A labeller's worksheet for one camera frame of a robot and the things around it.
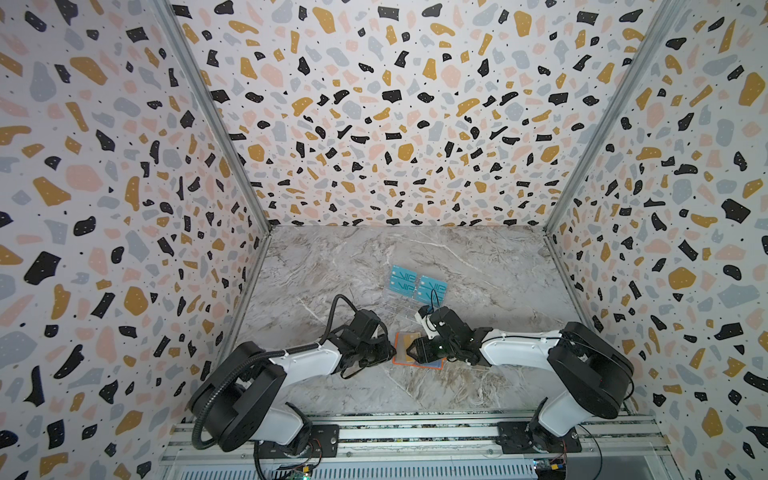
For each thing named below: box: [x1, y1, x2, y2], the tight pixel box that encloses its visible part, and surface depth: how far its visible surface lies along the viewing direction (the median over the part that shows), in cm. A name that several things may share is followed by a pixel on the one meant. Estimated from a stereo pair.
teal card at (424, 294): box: [416, 286, 445, 306], surface depth 96 cm
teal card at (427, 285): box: [419, 275, 448, 299], surface depth 96 cm
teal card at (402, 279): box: [390, 265, 418, 291], surface depth 97 cm
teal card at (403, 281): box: [389, 270, 417, 297], surface depth 97 cm
